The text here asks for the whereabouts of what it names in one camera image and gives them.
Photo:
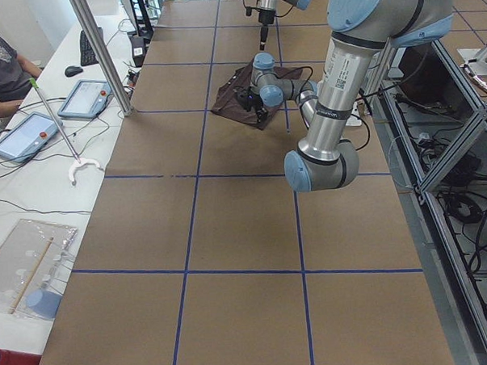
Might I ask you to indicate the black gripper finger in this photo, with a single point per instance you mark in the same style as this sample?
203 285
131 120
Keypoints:
261 117
263 37

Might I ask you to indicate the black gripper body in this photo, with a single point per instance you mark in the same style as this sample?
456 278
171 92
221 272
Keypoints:
265 17
257 108

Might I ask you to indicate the brown t-shirt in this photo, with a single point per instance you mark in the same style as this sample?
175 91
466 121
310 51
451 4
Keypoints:
227 106

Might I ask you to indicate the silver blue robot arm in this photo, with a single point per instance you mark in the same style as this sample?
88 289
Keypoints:
360 28
272 4

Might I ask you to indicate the blue tape line lengthwise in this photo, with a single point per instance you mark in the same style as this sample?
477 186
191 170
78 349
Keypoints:
195 197

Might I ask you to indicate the black box with label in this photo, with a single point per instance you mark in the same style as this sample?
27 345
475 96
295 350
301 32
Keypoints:
138 50

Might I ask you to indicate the teach pendant far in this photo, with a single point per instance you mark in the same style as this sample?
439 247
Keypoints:
86 100

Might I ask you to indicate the teach pendant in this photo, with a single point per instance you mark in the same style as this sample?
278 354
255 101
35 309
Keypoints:
27 138
86 100

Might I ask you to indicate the black keyboard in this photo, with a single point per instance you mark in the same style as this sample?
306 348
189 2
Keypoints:
87 54

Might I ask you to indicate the reacher stick white hook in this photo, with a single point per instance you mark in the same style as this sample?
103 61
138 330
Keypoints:
78 162

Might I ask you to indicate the black computer mouse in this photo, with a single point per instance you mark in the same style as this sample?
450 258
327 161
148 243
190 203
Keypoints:
72 70

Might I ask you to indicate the teach pendant near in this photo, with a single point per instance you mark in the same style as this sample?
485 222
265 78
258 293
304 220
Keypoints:
27 138

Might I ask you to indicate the blue tape line crosswise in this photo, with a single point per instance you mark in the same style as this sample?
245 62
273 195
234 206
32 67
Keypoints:
248 272

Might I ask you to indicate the wooden stick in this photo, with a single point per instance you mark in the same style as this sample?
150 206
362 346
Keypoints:
14 305

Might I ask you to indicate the person in grey shirt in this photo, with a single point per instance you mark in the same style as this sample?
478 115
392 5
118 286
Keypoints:
15 74

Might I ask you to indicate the clear plastic bag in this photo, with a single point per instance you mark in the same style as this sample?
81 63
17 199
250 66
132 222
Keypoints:
18 254

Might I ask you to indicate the blue cup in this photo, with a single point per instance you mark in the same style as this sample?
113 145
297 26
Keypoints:
44 303

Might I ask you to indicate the aluminium truss frame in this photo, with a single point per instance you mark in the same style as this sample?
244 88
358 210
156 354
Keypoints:
437 122

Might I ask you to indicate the aluminium frame post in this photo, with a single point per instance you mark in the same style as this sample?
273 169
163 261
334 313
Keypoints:
89 26

